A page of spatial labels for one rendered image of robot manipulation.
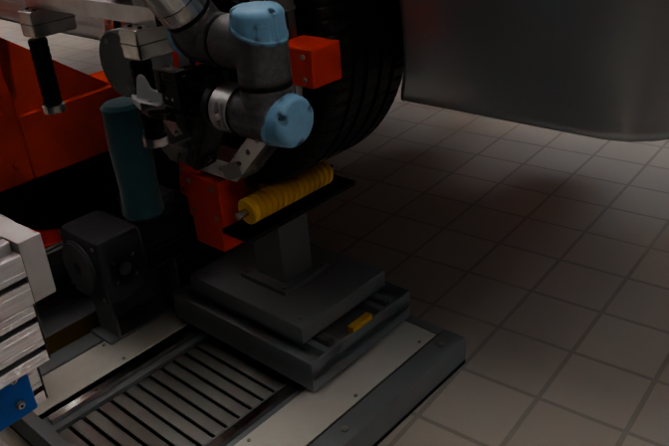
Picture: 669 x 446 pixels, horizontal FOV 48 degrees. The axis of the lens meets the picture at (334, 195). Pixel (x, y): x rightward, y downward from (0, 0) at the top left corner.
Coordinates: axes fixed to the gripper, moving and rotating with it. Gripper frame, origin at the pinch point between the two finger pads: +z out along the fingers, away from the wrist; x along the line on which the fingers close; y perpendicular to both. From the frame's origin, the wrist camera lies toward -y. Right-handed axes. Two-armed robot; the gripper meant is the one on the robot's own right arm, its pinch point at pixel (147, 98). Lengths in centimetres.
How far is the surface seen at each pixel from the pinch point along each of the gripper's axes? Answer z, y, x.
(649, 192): -24, -83, -176
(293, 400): -5, -75, -19
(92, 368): 43, -75, 3
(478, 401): -33, -83, -50
